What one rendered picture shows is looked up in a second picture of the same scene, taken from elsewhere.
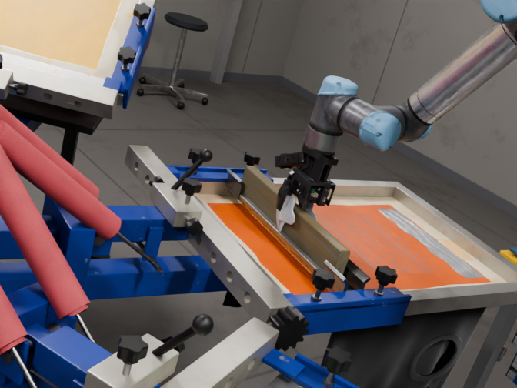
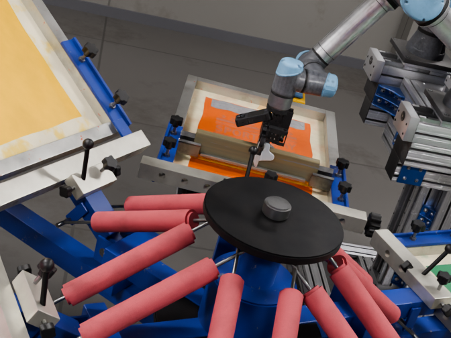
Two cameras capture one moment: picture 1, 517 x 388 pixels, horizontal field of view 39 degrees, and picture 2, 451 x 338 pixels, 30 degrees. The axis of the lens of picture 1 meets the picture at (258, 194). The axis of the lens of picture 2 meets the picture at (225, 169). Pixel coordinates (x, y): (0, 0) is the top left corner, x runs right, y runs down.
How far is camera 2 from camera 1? 2.06 m
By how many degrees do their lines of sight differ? 51
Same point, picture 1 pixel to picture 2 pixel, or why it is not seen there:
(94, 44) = (58, 93)
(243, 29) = not seen: outside the picture
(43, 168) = not seen: hidden behind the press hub
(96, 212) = not seen: hidden behind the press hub
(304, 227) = (280, 158)
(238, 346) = (399, 248)
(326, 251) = (306, 166)
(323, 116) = (291, 89)
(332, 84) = (296, 68)
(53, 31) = (29, 99)
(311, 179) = (282, 128)
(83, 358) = (404, 298)
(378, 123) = (333, 84)
